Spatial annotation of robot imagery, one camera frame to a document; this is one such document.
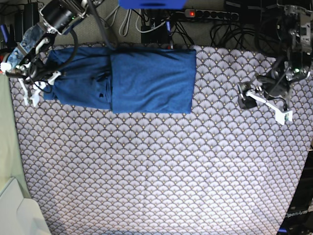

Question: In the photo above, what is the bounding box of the white plastic bin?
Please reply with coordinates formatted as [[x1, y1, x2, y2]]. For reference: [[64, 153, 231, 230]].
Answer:
[[0, 177, 51, 235]]

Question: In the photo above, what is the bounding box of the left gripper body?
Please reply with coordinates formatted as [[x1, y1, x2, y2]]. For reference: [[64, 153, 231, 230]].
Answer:
[[246, 70, 293, 125]]

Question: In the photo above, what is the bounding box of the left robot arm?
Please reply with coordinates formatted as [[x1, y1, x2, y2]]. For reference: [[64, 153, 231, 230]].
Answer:
[[238, 0, 313, 125]]

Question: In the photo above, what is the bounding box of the white power strip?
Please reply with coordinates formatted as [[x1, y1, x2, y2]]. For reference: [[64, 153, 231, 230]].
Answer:
[[184, 9, 240, 21]]

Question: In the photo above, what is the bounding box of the blue box at top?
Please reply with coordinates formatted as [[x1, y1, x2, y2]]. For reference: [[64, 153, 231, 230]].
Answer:
[[118, 0, 186, 9]]

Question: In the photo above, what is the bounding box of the grey looped cable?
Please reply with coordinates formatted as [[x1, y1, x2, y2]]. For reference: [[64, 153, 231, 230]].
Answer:
[[104, 7, 133, 37]]

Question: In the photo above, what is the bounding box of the blue long-sleeve T-shirt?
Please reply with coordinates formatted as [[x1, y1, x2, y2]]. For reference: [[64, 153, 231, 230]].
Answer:
[[44, 47, 196, 114]]

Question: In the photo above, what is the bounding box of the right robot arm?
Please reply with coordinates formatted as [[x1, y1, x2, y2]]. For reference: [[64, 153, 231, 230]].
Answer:
[[0, 0, 115, 106]]

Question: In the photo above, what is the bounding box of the fan-patterned table cloth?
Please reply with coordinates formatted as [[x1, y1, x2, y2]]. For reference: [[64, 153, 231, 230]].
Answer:
[[10, 46, 313, 235]]

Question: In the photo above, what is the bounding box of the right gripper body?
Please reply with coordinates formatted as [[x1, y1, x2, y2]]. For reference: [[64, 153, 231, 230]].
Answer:
[[4, 62, 61, 107]]

